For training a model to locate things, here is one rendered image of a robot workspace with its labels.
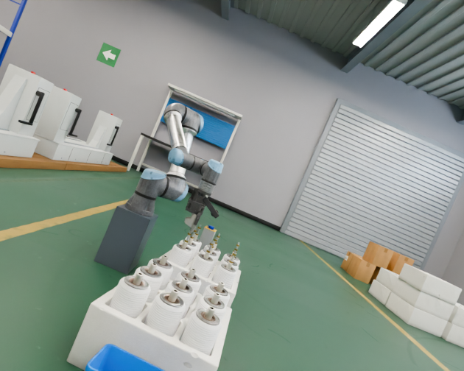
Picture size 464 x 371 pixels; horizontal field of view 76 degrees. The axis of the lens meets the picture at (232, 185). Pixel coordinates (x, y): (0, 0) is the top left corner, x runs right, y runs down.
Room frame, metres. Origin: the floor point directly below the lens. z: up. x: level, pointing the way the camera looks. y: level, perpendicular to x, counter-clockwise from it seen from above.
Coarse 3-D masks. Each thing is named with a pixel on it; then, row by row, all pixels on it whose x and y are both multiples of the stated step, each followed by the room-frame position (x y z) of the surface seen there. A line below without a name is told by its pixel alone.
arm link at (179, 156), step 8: (176, 104) 1.65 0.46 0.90; (168, 112) 1.59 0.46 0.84; (176, 112) 1.60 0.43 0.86; (184, 112) 1.67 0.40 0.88; (168, 120) 1.57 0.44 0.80; (176, 120) 1.56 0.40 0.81; (168, 128) 1.55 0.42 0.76; (176, 128) 1.52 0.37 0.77; (176, 136) 1.48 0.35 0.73; (176, 144) 1.44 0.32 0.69; (184, 144) 1.46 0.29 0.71; (176, 152) 1.38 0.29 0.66; (184, 152) 1.41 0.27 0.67; (176, 160) 1.38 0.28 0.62; (184, 160) 1.40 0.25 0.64; (192, 160) 1.43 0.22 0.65; (184, 168) 1.44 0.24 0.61
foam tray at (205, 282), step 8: (168, 256) 1.44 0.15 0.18; (176, 264) 1.38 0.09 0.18; (216, 264) 1.64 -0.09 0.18; (176, 272) 1.36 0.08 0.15; (240, 272) 1.68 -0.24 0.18; (200, 280) 1.35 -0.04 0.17; (208, 280) 1.36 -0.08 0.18; (200, 288) 1.35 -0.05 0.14; (224, 288) 1.35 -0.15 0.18; (232, 288) 1.39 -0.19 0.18; (232, 296) 1.33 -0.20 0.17
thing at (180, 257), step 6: (174, 246) 1.42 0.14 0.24; (174, 252) 1.40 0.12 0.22; (180, 252) 1.39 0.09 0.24; (186, 252) 1.40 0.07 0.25; (168, 258) 1.43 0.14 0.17; (174, 258) 1.39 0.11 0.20; (180, 258) 1.39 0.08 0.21; (186, 258) 1.41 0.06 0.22; (180, 264) 1.40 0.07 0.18; (186, 264) 1.43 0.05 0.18
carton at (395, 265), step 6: (396, 252) 4.58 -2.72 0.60; (396, 258) 4.51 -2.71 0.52; (402, 258) 4.48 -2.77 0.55; (408, 258) 4.47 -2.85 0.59; (390, 264) 4.59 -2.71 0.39; (396, 264) 4.48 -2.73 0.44; (402, 264) 4.48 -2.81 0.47; (408, 264) 4.47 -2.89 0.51; (390, 270) 4.52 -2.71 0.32; (396, 270) 4.48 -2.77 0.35
